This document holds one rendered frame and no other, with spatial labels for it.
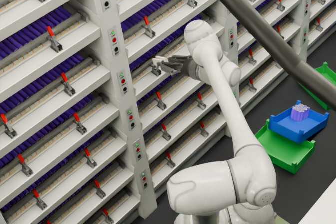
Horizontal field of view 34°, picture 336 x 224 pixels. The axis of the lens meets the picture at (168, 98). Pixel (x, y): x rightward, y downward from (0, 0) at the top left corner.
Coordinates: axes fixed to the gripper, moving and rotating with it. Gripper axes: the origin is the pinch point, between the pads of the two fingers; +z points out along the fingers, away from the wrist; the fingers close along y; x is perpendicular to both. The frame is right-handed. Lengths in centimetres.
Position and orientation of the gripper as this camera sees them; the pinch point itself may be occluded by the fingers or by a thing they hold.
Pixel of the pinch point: (160, 61)
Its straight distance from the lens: 230.3
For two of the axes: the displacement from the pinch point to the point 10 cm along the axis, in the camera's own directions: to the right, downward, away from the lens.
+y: 6.7, -5.5, 5.1
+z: -6.8, -1.8, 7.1
